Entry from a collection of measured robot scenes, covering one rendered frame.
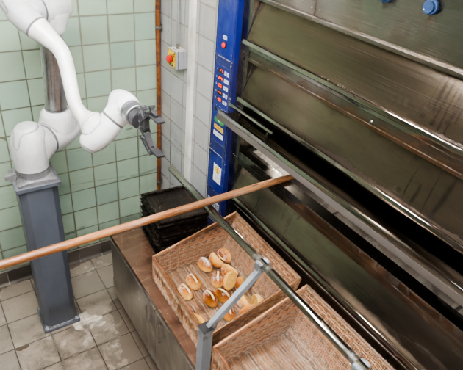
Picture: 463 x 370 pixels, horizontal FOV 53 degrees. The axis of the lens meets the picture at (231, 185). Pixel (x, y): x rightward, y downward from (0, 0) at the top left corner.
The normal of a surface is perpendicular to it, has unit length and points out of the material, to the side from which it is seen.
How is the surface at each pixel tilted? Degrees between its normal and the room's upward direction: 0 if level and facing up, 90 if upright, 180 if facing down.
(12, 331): 0
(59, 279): 90
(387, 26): 90
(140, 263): 0
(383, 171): 70
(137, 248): 0
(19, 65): 90
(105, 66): 90
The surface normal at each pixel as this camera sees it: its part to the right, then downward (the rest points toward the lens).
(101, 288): 0.08, -0.83
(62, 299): 0.53, 0.50
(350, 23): -0.84, 0.24
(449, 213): -0.76, -0.07
